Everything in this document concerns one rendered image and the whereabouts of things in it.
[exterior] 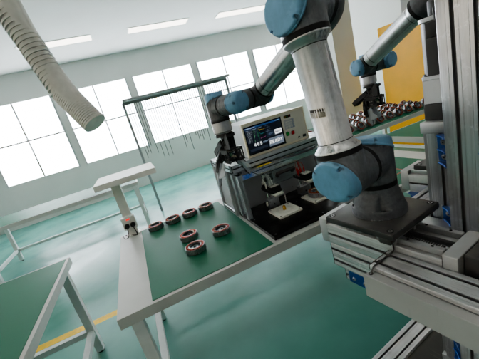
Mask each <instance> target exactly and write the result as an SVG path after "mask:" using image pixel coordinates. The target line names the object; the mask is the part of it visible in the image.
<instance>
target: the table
mask: <svg viewBox="0 0 479 359"><path fill-rule="evenodd" d="M404 104H405V105H404ZM411 104H412V107H413V108H414V109H415V110H412V107H411V106H410V105H411ZM421 104H422V105H423V106H422V107H421ZM421 104H420V103H419V102H418V101H414V102H413V101H411V100H409V101H408V102H406V101H404V100H402V101H401V102H400V104H399V105H397V104H396V103H394V104H393V103H385V104H383V105H382V106H378V107H377V110H378V111H379V112H380V113H381V114H382V115H383V114H384V116H385V118H386V119H387V120H384V117H383V116H381V117H379V118H376V119H375V121H376V122H377V123H376V124H374V125H372V124H370V122H369V121H368V120H367V118H366V116H365V115H364V112H362V111H359V112H357V115H355V114H353V113H352V114H350V116H349V118H348V119H349V124H350V123H351V124H352V125H355V128H356V129H357V131H354V128H353V127H352V126H351V131H352V134H353V136H354V137H359V136H364V135H370V134H372V133H375V132H378V131H380V130H382V133H383V134H387V128H389V127H391V126H393V125H396V124H399V123H402V122H404V121H406V120H410V119H411V118H414V117H417V116H419V115H422V114H424V98H423V99H421ZM396 107H397V108H396ZM401 108H403V110H404V111H405V113H403V111H402V109H401ZM387 110H388V111H387ZM392 111H393V112H394V114H396V116H395V117H394V115H393V113H392ZM350 118H353V119H350ZM359 118H360V119H359ZM355 119H356V120H355ZM360 120H361V121H360ZM363 121H364V122H365V124H366V126H368V127H366V128H365V125H364V123H363ZM393 145H394V147H407V148H421V149H425V147H424V145H403V144H393Z"/></svg>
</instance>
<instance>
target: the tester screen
mask: <svg viewBox="0 0 479 359"><path fill-rule="evenodd" d="M281 127H282V126H281V123H280V119H279V118H278V119H276V120H272V121H269V122H266V123H262V124H260V125H255V126H253V127H250V128H247V129H244V132H245V135H246V138H247V143H248V146H249V151H250V150H253V149H255V148H257V147H261V146H263V145H267V144H268V147H266V148H263V149H261V150H257V151H254V152H251V151H250V154H253V153H256V152H259V151H262V150H265V149H267V148H270V146H269V140H268V139H269V138H271V137H275V136H278V135H281V134H283V132H280V133H277V134H275V135H271V136H269V137H268V136H267V132H268V131H270V130H275V129H277V128H281ZM260 141H262V142H263V145H260V146H257V147H254V143H256V142H260ZM284 142H285V141H284ZM284 142H282V143H284ZM280 144H281V143H280ZM277 145H279V144H277ZM274 146H276V145H273V146H271V147H274Z"/></svg>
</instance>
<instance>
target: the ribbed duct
mask: <svg viewBox="0 0 479 359"><path fill-rule="evenodd" d="M0 24H1V25H2V26H3V28H4V30H5V31H6V32H7V34H8V35H9V36H10V38H11V40H12V41H13V42H14V44H15V45H16V47H17V48H18V50H19V51H20V52H21V55H22V56H23V57H24V58H25V60H26V61H27V63H28V64H29V65H30V67H31V69H32V70H33V72H34V73H35V74H36V76H37V77H38V79H39V80H40V81H41V83H42V84H43V86H44V88H45V89H46V90H47V92H48V93H49V94H50V96H51V97H52V98H53V100H54V101H55V102H56V103H57V104H58V105H59V106H61V107H62V108H63V109H64V110H65V111H66V112H67V113H68V114H69V115H70V116H71V117H72V118H73V119H74V120H75V121H76V122H77V123H78V124H79V125H80V126H81V127H82V128H83V129H84V130H85V131H86V132H91V131H94V130H96V129H97V128H99V127H100V126H101V125H102V124H103V122H104V120H105V116H104V115H103V114H102V113H101V112H100V111H99V110H98V109H97V108H96V107H95V106H94V105H93V104H92V103H91V102H90V101H89V100H88V99H87V98H86V97H85V96H84V95H83V94H82V93H81V92H80V91H79V90H78V89H77V87H75V85H74V84H73V83H72V82H71V80H70V79H69V77H68V76H67V75H66V74H65V73H64V71H63V69H62V68H61V66H60V65H59V63H58V61H56V59H55V57H53V54H52V52H51V51H50V50H49V49H48V46H47V45H46V44H45V42H44V41H43V39H42V38H41V37H40V35H39V33H38V31H37V30H36V28H35V26H34V25H33V23H32V21H31V19H30V18H29V15H28V14H27V12H26V10H25V8H24V6H23V4H22V3H21V0H0Z"/></svg>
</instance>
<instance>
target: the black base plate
mask: <svg viewBox="0 0 479 359"><path fill-rule="evenodd" d="M310 185H311V188H313V187H315V185H314V183H313V182H312V183H310ZM306 194H308V193H306ZM306 194H303V195H301V194H298V192H297V189H296V190H293V191H291V192H288V193H286V194H285V195H286V198H287V202H290V203H292V204H295V205H297V206H298V207H301V208H302V210H301V211H299V212H296V213H294V214H292V215H289V216H288V217H285V218H283V219H279V218H277V217H276V216H274V215H272V214H270V213H269V212H268V211H269V210H271V209H274V208H276V207H278V206H281V205H283V204H286V201H285V198H284V195H282V196H279V202H280V204H279V205H277V206H275V207H272V208H269V207H267V205H266V202H265V203H262V204H259V205H257V206H255V207H253V208H251V210H252V215H253V219H250V220H248V219H247V215H246V214H245V215H243V216H242V214H241V212H240V215H241V216H242V217H244V218H245V219H246V220H247V221H249V222H250V223H252V224H253V225H255V226H256V227H257V228H258V229H260V230H261V231H263V232H264V233H265V234H267V235H268V236H270V237H271V238H273V240H275V241H276V240H278V239H281V238H282V237H284V236H286V235H288V234H291V233H293V232H295V231H297V230H299V229H302V228H304V227H306V226H308V225H310V224H312V223H314V222H317V221H319V217H321V216H323V215H324V214H326V213H328V212H330V211H331V210H333V209H335V208H337V207H338V206H340V205H342V204H343V203H344V204H348V203H350V202H352V200H353V199H351V200H349V201H347V202H333V201H331V200H329V199H325V200H324V201H321V202H319V203H317V204H315V203H312V202H309V201H306V200H305V199H302V198H301V197H302V196H304V195H306Z"/></svg>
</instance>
